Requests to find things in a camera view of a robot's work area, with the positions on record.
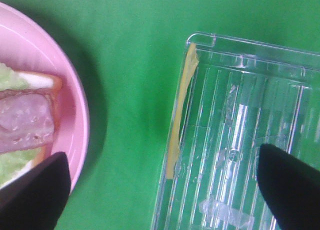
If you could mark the green tablecloth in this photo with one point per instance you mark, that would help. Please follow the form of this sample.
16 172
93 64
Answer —
128 54

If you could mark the bacon strip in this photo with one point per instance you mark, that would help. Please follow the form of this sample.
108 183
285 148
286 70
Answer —
28 119

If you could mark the white bread slice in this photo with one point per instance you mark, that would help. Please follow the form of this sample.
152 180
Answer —
40 80

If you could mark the yellow cheese slice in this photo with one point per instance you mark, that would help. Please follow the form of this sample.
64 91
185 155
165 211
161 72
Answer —
190 64

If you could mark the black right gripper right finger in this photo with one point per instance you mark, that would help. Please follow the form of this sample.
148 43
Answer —
289 187

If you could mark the pink round plate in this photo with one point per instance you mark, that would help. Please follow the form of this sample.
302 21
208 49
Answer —
25 46

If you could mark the clear right plastic container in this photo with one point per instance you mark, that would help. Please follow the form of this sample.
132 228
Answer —
243 94

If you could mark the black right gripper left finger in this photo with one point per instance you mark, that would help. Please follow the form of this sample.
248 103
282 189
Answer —
37 199

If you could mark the green lettuce leaf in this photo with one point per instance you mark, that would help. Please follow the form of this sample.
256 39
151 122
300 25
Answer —
16 163

